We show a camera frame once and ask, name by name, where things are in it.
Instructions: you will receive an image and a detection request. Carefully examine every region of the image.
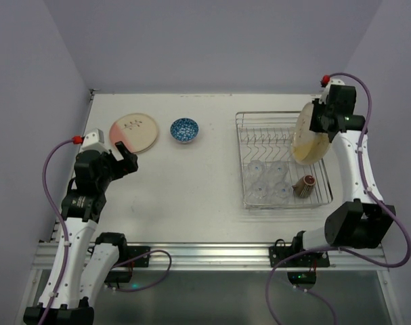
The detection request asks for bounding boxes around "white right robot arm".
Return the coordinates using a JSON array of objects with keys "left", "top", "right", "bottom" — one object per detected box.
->
[{"left": 291, "top": 79, "right": 395, "bottom": 253}]

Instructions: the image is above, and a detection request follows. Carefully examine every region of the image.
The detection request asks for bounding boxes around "clear glass front right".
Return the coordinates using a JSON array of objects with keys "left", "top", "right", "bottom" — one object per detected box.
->
[{"left": 269, "top": 181, "right": 293, "bottom": 205}]

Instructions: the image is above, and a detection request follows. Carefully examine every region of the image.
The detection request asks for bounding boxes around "cream and green plate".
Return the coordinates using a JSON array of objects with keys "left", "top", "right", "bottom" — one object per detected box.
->
[{"left": 148, "top": 117, "right": 160, "bottom": 150}]

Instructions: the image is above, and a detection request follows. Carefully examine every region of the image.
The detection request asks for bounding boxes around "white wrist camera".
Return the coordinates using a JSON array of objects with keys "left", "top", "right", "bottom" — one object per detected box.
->
[
  {"left": 81, "top": 128, "right": 106, "bottom": 153},
  {"left": 319, "top": 74, "right": 345, "bottom": 104}
]

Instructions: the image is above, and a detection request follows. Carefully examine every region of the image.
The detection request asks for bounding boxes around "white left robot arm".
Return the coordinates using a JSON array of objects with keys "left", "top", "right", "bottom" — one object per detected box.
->
[{"left": 23, "top": 142, "right": 138, "bottom": 324}]

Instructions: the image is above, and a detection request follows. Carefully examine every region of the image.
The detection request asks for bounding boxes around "clear glass front left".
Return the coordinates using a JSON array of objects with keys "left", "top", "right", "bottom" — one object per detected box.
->
[{"left": 244, "top": 180, "right": 268, "bottom": 205}]

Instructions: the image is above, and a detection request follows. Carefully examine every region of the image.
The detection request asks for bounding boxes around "cream and pink plate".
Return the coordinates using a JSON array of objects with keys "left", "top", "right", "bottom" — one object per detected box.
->
[{"left": 109, "top": 113, "right": 152, "bottom": 154}]

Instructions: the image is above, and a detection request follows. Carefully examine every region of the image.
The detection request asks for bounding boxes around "clear glass back left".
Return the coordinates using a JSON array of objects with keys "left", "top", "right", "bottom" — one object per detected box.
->
[{"left": 245, "top": 160, "right": 266, "bottom": 182}]

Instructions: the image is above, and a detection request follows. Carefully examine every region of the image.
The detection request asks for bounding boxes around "blue patterned bowl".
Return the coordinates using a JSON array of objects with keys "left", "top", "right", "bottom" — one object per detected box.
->
[{"left": 169, "top": 118, "right": 199, "bottom": 144}]

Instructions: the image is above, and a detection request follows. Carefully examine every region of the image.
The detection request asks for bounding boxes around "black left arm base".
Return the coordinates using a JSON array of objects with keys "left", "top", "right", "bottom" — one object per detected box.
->
[{"left": 105, "top": 246, "right": 150, "bottom": 288}]

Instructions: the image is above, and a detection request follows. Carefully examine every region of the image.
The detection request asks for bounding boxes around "steel wire dish rack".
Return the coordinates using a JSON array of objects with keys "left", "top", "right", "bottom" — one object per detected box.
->
[{"left": 235, "top": 111, "right": 333, "bottom": 209}]

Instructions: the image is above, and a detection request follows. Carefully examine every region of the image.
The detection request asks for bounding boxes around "clear glass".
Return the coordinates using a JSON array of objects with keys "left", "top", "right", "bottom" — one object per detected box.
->
[
  {"left": 244, "top": 180, "right": 268, "bottom": 205},
  {"left": 268, "top": 160, "right": 288, "bottom": 182},
  {"left": 245, "top": 160, "right": 266, "bottom": 182},
  {"left": 269, "top": 181, "right": 293, "bottom": 205}
]

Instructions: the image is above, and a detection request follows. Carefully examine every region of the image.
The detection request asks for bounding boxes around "cream and yellow plate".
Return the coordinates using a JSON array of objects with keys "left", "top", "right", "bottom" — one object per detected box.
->
[{"left": 291, "top": 103, "right": 330, "bottom": 165}]

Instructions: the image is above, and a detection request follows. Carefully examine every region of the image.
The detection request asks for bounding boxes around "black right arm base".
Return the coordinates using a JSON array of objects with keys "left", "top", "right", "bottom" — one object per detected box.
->
[{"left": 268, "top": 234, "right": 330, "bottom": 288}]

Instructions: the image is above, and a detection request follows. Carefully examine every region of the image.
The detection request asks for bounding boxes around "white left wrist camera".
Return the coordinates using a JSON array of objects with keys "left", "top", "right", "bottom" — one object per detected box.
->
[{"left": 81, "top": 128, "right": 106, "bottom": 153}]

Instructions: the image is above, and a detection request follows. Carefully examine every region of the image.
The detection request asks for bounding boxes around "aluminium mounting rail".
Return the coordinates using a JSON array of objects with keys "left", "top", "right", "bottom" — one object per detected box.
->
[{"left": 32, "top": 240, "right": 385, "bottom": 272}]

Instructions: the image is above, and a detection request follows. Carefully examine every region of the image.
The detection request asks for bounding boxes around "brown striped ceramic cup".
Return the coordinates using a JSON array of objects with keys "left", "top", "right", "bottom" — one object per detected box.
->
[{"left": 293, "top": 175, "right": 316, "bottom": 198}]

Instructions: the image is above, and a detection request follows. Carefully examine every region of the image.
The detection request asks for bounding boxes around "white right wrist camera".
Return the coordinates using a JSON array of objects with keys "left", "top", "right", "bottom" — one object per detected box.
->
[{"left": 319, "top": 74, "right": 345, "bottom": 104}]

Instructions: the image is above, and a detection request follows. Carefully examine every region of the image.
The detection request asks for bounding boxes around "clear glass back right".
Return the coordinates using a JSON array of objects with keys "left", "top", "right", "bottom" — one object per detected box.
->
[{"left": 268, "top": 160, "right": 288, "bottom": 182}]

